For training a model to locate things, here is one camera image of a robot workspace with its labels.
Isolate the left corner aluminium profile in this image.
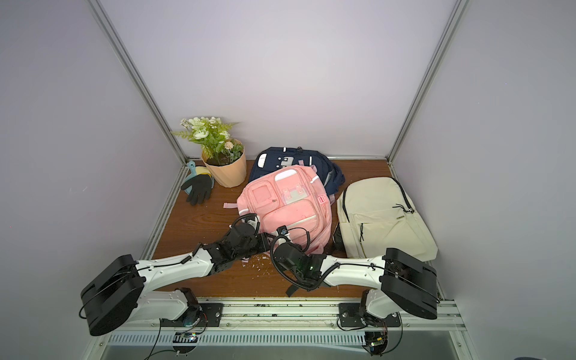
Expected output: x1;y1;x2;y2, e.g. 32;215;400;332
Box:
85;0;188;164

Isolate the cream canvas backpack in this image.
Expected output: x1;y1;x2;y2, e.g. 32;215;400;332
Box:
332;177;438;262

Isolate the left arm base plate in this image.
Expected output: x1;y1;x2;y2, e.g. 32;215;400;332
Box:
160;303;224;328

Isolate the green white artificial plant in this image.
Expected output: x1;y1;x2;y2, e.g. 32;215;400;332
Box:
171;116;245;166

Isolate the right circuit board with cable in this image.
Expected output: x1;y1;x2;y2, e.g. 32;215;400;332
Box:
362;331;404;356

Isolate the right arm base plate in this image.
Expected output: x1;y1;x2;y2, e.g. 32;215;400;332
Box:
338;302;401;328

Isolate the black work glove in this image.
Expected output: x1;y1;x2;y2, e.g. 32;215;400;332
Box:
180;174;214;206

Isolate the corner aluminium profile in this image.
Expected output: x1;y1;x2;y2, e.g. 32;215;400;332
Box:
85;0;188;164
386;0;470;165

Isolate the aluminium mounting rail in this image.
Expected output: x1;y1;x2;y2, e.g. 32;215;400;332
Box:
96;296;467;332

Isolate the yellow sponge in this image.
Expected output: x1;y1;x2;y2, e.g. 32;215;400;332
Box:
195;166;212;176

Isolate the terracotta flower pot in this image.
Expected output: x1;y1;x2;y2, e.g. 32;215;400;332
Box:
201;139;247;188

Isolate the right corner aluminium profile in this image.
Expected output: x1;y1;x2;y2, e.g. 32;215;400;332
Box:
386;0;470;165

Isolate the pink backpack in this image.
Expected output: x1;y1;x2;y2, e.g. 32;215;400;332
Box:
223;164;332;254

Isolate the navy blue backpack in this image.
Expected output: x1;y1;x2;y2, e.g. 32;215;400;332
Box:
248;147;345;196

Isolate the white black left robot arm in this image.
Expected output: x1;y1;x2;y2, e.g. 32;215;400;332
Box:
79;213;269;336

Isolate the circuit board with cable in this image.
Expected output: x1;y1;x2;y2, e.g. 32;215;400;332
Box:
145;331;203;360
362;331;404;356

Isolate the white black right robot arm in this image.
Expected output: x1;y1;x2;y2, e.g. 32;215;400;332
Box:
269;227;440;320

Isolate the left circuit board with cable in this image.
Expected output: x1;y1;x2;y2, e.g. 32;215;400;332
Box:
145;331;203;360

